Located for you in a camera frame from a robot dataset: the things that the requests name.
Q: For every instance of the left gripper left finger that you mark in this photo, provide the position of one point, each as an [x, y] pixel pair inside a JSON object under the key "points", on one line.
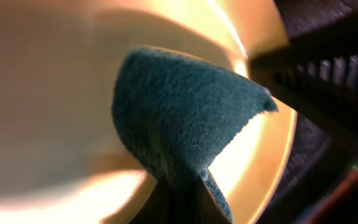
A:
{"points": [[156, 209]]}

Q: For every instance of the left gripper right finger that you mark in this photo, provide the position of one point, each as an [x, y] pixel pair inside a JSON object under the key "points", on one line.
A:
{"points": [[212, 207]]}

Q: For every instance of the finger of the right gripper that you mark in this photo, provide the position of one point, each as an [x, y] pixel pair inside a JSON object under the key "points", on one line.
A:
{"points": [[317, 75]]}

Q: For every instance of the green yellow sponge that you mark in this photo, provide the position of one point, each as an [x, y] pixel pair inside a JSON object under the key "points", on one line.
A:
{"points": [[175, 114]]}

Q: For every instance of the yellow plate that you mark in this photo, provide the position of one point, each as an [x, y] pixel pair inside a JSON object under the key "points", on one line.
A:
{"points": [[61, 160]]}

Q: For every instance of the round black tray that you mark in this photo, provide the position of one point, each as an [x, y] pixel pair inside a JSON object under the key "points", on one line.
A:
{"points": [[320, 182]]}

